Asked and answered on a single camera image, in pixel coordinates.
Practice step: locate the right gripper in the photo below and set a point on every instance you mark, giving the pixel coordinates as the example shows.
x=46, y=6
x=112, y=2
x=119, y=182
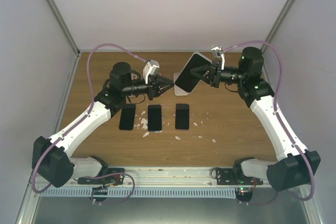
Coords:
x=214, y=79

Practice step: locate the aluminium front rail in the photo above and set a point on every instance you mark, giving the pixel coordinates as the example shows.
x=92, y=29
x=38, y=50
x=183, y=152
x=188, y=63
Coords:
x=165, y=177

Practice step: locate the slotted cable duct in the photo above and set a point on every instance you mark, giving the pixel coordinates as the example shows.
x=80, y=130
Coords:
x=143, y=192

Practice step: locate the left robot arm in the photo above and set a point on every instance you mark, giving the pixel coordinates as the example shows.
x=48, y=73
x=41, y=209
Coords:
x=52, y=157

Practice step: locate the white debris pile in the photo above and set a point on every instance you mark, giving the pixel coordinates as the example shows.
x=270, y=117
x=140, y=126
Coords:
x=141, y=123

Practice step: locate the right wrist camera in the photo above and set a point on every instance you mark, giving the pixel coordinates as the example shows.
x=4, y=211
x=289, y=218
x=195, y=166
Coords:
x=219, y=54

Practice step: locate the bare black phone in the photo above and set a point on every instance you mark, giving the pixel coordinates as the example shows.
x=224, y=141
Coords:
x=186, y=80

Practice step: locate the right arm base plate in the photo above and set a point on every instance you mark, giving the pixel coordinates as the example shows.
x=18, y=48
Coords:
x=225, y=176

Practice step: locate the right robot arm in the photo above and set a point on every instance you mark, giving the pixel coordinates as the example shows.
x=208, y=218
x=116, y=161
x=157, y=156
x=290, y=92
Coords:
x=295, y=165

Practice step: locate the cream cased phone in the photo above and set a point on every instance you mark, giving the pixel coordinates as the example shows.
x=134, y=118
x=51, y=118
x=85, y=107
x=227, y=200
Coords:
x=177, y=90

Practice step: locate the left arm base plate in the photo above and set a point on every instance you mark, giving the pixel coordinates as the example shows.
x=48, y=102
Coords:
x=116, y=179

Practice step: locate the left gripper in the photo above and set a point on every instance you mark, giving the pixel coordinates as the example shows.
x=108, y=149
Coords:
x=154, y=86

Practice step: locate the purple phone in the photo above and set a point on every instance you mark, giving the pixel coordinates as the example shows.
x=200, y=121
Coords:
x=182, y=116

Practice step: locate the blue phone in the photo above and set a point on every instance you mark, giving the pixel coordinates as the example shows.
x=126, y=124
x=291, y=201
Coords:
x=154, y=118

